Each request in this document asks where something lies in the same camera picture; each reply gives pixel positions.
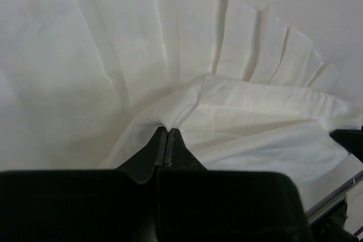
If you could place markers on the white pleated skirt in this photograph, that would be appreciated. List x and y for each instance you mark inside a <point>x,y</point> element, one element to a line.
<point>86,83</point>

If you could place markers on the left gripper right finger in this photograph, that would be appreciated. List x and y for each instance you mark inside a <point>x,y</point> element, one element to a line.
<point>194,204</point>

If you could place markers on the aluminium front rail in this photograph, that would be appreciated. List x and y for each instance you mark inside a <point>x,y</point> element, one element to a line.
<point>333,199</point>

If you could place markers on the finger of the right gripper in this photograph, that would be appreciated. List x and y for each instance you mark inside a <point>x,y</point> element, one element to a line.
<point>351,140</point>

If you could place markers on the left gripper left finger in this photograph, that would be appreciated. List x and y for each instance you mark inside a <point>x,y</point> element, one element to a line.
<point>89,205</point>

